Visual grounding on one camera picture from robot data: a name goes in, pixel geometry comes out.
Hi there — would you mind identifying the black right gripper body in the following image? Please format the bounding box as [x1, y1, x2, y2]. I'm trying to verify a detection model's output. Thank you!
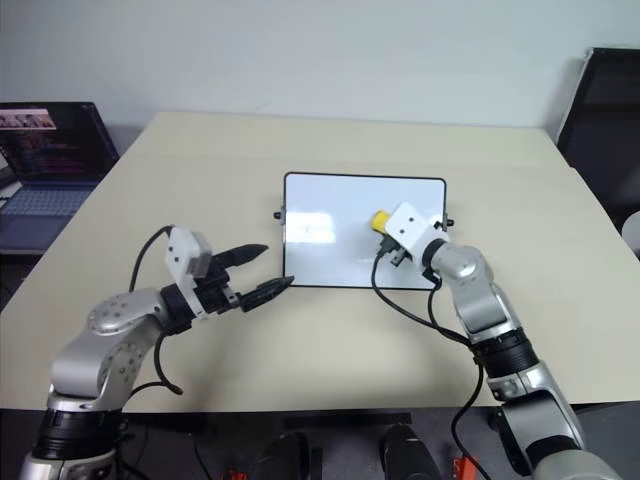
[376, 231, 415, 269]

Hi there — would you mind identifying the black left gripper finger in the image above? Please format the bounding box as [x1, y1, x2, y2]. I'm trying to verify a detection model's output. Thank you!
[239, 275, 297, 314]
[214, 243, 270, 269]

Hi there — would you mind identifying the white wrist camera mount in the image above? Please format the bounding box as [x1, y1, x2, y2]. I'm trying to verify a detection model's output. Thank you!
[164, 227, 216, 321]
[387, 201, 450, 261]

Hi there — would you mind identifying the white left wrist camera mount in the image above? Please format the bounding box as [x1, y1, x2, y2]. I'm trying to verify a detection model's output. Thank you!
[164, 227, 216, 321]

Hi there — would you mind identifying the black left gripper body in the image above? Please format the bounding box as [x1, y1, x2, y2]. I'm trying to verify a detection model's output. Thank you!
[192, 263, 246, 318]

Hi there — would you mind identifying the yellow whiteboard eraser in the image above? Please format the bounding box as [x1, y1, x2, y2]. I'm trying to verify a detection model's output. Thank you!
[369, 209, 394, 236]

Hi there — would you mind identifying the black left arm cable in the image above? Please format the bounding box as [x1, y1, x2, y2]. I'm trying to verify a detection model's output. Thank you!
[128, 225, 184, 397]

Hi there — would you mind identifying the grey rounded object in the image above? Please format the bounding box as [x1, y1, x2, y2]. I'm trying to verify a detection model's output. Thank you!
[621, 209, 640, 257]

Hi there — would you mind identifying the orange bracket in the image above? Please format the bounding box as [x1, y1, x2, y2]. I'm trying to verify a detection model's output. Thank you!
[451, 441, 482, 480]

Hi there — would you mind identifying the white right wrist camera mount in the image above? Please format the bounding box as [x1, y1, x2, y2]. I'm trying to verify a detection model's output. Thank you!
[387, 201, 450, 261]

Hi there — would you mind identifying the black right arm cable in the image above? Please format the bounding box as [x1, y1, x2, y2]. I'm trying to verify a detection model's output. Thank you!
[370, 247, 489, 480]

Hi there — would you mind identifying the dark rounded shape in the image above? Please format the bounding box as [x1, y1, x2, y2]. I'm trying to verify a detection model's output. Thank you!
[377, 423, 444, 480]

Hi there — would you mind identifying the open laptop computer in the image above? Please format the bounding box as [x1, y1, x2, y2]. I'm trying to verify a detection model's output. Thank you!
[0, 101, 121, 253]

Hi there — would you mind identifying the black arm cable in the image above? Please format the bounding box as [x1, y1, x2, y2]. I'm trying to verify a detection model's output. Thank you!
[370, 247, 489, 480]
[128, 225, 184, 397]

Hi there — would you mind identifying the black office chair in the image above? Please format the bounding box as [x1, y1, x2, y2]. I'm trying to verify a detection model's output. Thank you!
[554, 47, 640, 222]

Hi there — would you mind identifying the black-framed whiteboard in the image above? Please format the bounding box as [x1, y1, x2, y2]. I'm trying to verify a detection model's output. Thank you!
[273, 171, 455, 292]

